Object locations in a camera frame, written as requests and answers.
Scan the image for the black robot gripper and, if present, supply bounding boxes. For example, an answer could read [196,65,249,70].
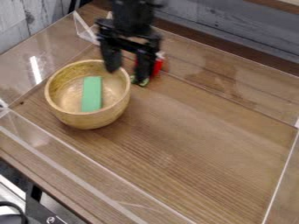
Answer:
[96,0,161,82]

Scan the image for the brown wooden bowl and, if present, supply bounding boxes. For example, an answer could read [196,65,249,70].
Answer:
[43,59,130,130]

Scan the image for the green rectangular block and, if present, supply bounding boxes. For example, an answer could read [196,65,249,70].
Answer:
[80,76,102,112]

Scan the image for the red plush strawberry toy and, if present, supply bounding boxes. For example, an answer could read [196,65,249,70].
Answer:
[129,51,164,87]

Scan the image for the black table leg bracket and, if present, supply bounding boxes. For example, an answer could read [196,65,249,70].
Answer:
[25,185,67,224]

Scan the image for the black cable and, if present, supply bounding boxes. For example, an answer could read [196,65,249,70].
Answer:
[0,200,29,224]

